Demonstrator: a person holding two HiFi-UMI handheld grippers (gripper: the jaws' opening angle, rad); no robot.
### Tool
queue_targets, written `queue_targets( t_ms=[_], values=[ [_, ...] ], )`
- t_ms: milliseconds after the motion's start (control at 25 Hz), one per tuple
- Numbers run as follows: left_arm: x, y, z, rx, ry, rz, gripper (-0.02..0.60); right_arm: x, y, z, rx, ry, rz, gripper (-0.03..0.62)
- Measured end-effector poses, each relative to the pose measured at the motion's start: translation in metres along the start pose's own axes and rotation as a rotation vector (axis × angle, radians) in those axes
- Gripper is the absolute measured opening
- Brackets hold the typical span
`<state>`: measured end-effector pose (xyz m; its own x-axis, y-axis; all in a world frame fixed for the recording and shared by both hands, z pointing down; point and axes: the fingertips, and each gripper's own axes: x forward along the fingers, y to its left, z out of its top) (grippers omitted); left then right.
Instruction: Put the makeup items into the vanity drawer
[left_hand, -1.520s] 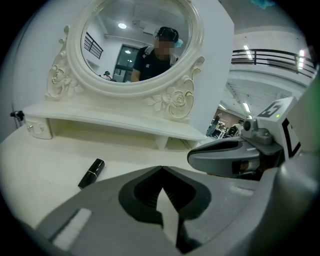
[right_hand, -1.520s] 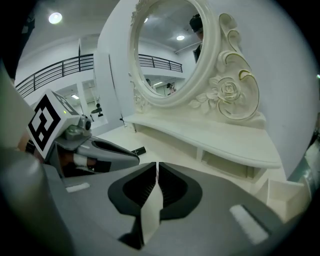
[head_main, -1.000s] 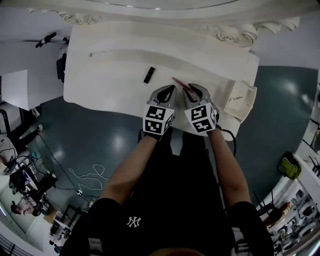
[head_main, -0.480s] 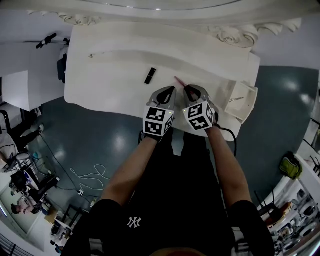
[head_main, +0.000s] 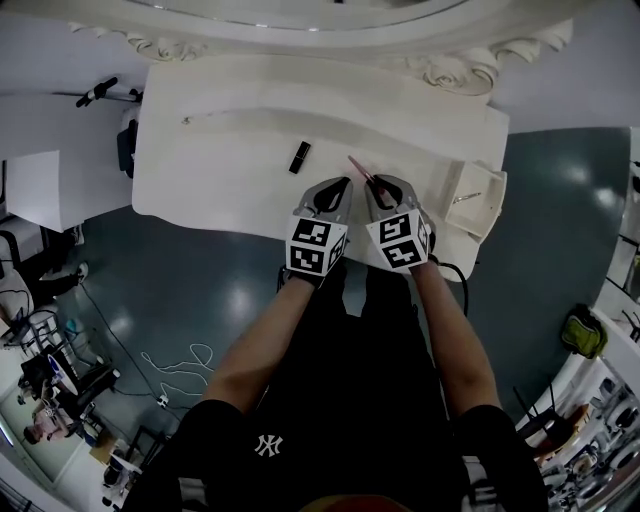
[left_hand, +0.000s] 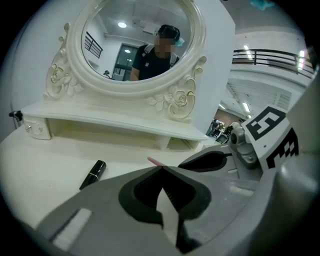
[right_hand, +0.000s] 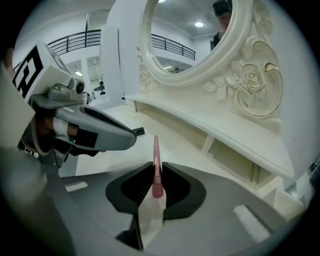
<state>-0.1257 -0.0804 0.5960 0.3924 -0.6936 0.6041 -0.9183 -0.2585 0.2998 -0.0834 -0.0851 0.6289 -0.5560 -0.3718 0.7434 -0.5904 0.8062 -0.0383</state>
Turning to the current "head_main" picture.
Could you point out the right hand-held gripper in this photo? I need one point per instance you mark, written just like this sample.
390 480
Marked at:
400 240

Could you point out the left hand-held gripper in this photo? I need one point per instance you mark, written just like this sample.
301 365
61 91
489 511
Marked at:
312 245

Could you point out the pink pen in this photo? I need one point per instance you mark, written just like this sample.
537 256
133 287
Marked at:
359 169

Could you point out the black lipstick tube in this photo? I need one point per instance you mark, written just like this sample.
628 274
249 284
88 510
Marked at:
300 157

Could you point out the small white drawer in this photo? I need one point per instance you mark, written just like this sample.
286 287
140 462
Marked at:
475 215

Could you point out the white dressing table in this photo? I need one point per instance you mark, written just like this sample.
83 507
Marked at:
225 190

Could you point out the thin silver stick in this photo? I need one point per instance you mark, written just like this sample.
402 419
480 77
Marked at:
202 118

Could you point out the person's right forearm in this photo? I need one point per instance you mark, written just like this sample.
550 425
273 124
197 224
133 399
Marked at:
455 345

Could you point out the person's left forearm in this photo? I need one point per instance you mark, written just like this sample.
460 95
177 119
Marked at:
265 345

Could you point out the black wrist band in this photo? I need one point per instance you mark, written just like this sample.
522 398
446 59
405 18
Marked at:
307 279

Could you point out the black trousers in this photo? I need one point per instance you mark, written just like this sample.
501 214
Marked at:
387 300

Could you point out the ornate white oval mirror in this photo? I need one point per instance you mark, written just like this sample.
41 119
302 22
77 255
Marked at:
350 40

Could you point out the dark bag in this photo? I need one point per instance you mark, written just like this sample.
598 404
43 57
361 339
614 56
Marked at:
126 150

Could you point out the green backpack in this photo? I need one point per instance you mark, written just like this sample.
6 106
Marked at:
585 332

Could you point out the black logo T-shirt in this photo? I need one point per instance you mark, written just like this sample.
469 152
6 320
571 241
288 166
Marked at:
325 450

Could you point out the black chair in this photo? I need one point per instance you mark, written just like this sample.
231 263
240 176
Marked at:
550 425

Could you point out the white shelf unit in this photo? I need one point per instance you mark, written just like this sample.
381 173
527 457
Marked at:
30 190

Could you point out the white storage shelving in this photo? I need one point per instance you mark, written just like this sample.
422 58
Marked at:
600 440

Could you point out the cluttered equipment workbench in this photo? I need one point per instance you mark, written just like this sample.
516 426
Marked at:
45 350

